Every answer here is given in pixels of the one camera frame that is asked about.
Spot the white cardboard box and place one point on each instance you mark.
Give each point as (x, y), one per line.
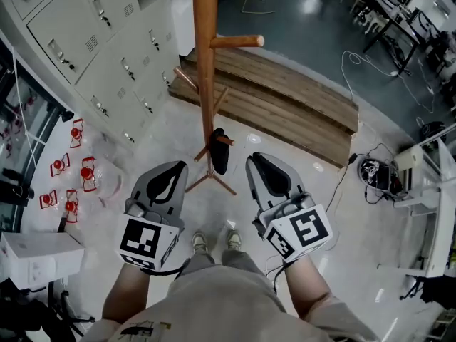
(39, 255)

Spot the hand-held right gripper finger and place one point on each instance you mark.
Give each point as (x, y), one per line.
(256, 187)
(290, 178)

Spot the white metal frame table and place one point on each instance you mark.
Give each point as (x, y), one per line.
(432, 205)

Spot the black work desk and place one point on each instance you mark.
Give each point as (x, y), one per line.
(395, 20)

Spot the glass door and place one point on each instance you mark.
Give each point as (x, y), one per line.
(25, 119)

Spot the small white device box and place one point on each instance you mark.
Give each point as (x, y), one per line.
(408, 159)

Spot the person's right forearm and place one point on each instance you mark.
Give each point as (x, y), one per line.
(306, 287)

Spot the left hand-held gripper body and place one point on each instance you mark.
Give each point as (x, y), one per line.
(142, 239)

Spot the person's grey trousers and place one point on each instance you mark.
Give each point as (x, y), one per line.
(235, 258)

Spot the clear plastic bag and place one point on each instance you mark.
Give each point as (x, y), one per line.
(107, 176)

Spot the person's left forearm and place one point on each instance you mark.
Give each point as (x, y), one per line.
(132, 290)

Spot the person's beige shirt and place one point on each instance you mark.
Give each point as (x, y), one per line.
(221, 312)

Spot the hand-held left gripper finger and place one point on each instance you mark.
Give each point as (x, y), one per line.
(183, 187)
(142, 185)

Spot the black bag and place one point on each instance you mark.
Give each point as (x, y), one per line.
(432, 130)

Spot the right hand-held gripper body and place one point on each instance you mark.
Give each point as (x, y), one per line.
(303, 226)

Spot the person's shoe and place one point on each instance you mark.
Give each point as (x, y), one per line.
(199, 242)
(234, 240)

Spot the black tripod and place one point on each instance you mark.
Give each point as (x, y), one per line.
(60, 308)

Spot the wooden coat stand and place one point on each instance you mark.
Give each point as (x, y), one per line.
(204, 66)

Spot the white metal locker cabinet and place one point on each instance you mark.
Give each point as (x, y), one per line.
(82, 48)

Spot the person's right shoe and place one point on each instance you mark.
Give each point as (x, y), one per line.
(234, 240)

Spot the person's left shoe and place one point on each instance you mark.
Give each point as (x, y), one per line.
(199, 242)

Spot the wooden plank platform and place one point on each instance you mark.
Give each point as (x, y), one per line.
(278, 98)

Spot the red lantern with white frame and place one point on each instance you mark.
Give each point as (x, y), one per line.
(76, 133)
(58, 165)
(47, 199)
(71, 206)
(87, 173)

